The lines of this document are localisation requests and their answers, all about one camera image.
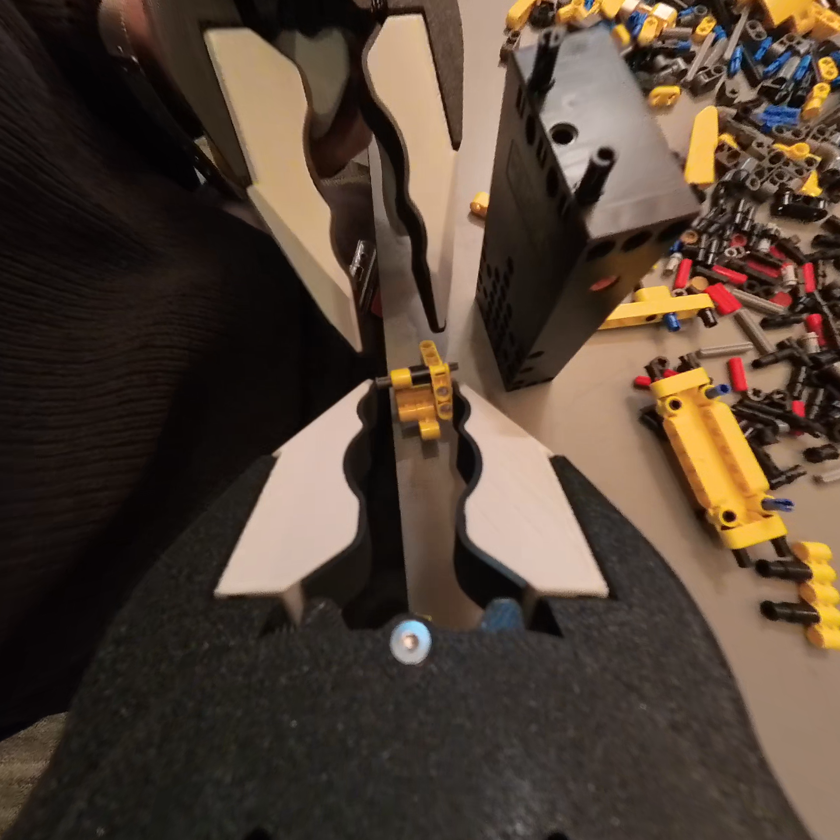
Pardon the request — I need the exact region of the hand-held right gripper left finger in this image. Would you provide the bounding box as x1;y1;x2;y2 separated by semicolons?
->
214;379;378;624

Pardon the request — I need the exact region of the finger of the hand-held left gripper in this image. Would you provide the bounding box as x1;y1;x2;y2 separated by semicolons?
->
203;28;364;353
362;14;460;332

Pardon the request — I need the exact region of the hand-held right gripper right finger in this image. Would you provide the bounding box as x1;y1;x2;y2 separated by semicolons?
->
453;384;610;630

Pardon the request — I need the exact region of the yellow short toy beam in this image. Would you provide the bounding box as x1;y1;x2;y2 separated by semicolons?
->
420;340;455;421

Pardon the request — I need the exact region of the yellow toy connector block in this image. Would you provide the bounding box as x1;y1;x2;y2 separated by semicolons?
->
390;367;442;441

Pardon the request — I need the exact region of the black toy pin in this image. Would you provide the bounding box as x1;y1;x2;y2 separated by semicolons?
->
376;363;460;388

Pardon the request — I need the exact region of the person's left hand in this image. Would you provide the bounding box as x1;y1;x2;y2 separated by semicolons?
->
307;108;374;193

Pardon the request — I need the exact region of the black toy battery box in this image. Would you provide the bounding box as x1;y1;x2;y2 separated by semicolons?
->
478;26;702;392

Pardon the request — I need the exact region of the person's torso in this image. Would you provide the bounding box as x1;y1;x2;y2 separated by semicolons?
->
0;0;375;742

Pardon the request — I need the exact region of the yellow angled toy beam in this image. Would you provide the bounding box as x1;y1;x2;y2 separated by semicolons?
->
600;285;716;330

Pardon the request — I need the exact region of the yellow connector with black pins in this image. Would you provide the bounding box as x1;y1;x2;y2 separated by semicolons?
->
755;541;840;651

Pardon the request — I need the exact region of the pile of toy building pieces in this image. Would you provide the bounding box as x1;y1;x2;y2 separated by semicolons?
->
502;0;840;487

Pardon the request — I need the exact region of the person's trouser leg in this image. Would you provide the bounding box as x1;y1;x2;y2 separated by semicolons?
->
0;712;70;834

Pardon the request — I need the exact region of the yellow toy frame assembly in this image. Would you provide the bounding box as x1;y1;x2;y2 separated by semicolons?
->
646;367;795;549

